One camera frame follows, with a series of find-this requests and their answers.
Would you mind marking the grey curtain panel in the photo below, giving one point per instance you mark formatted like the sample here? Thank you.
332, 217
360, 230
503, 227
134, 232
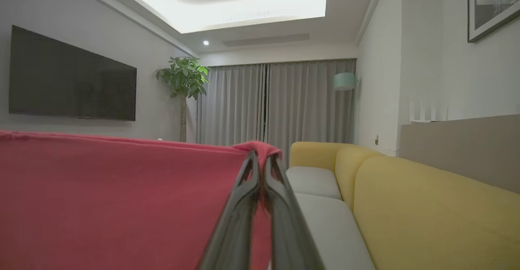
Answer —
308, 107
231, 103

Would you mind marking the framed wall picture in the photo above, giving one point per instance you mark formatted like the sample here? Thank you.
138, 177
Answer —
493, 6

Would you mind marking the large grey sofa seat cushion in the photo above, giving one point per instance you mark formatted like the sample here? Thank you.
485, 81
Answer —
333, 233

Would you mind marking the white router with antennas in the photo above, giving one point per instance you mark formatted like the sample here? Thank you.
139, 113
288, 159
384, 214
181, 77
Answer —
426, 113

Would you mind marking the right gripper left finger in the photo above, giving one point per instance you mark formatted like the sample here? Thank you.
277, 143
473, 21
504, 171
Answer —
233, 229

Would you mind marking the small grey sofa seat cushion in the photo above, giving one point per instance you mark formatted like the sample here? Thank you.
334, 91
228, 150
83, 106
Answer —
313, 182

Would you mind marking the yellow sofa with grey cushions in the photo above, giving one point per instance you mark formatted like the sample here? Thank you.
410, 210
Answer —
426, 221

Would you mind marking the green potted tree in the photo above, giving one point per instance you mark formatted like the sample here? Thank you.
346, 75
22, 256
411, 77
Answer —
185, 77

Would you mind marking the black wall television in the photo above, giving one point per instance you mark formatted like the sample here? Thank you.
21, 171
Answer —
73, 79

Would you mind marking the teal shade floor lamp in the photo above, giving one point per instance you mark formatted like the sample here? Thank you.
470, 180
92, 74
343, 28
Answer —
344, 81

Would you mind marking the red white-striped sports shorts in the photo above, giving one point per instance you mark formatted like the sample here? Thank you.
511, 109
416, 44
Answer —
113, 205

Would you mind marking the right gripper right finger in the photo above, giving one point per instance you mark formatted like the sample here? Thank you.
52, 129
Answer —
288, 233

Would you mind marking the ceiling air vent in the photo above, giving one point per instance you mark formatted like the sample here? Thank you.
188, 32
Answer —
266, 39

